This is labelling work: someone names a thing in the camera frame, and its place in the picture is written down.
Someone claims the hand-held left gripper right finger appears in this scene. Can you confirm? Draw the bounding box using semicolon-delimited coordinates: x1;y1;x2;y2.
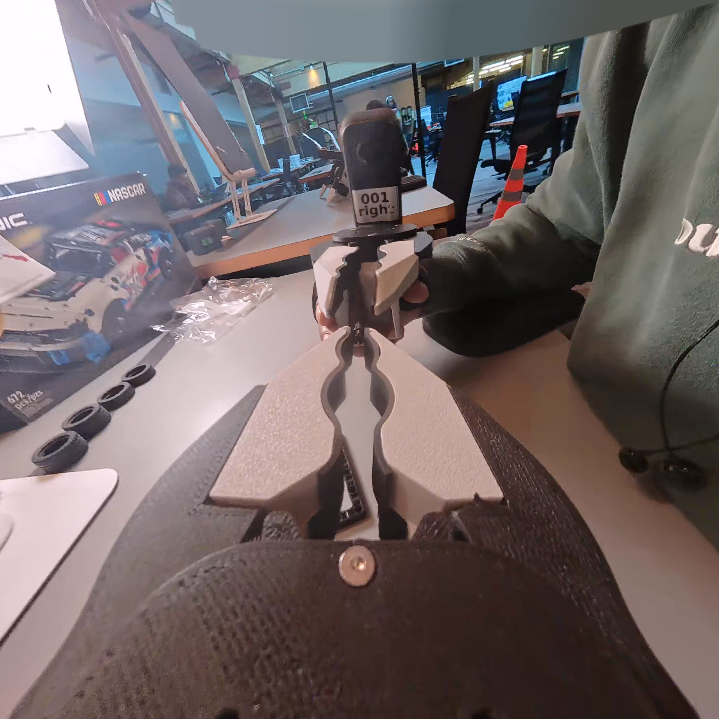
364;327;504;534

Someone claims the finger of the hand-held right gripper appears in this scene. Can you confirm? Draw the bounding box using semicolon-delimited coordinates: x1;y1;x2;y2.
359;247;421;318
310;246;360;320

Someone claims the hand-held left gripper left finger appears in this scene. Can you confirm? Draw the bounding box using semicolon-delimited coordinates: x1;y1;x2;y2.
209;327;352;534

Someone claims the black lego frame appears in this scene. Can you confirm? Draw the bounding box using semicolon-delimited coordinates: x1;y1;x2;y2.
337;449;375;527

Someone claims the lego set box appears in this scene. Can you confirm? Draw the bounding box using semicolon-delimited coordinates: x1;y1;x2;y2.
0;171;197;433

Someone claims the black and white device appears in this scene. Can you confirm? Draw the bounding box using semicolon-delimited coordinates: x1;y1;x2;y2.
317;147;350;207

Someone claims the wood edged background desk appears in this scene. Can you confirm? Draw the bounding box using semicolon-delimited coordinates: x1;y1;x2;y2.
188;185;455;279

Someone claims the black office chair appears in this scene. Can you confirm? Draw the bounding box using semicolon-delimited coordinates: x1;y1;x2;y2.
480;70;568;194
433;84;495;237

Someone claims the empty clear plastic bag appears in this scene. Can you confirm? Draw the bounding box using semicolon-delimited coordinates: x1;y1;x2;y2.
152;275;274;343

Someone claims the wooden stand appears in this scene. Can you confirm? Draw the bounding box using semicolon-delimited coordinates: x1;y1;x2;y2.
180;101;279;225

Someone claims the black device with green lights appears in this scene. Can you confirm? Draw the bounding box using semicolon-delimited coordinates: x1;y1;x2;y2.
188;219;228;254

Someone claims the orange cone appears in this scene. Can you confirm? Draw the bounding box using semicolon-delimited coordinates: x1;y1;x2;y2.
493;144;529;220

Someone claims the white book stand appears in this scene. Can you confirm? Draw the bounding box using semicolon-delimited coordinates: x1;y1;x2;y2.
0;468;119;641

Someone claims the person's green hoodie torso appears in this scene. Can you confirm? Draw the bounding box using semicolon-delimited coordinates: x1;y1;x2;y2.
567;6;719;546

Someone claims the bright white panel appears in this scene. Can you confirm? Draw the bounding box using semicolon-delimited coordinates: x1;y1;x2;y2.
0;0;93;186

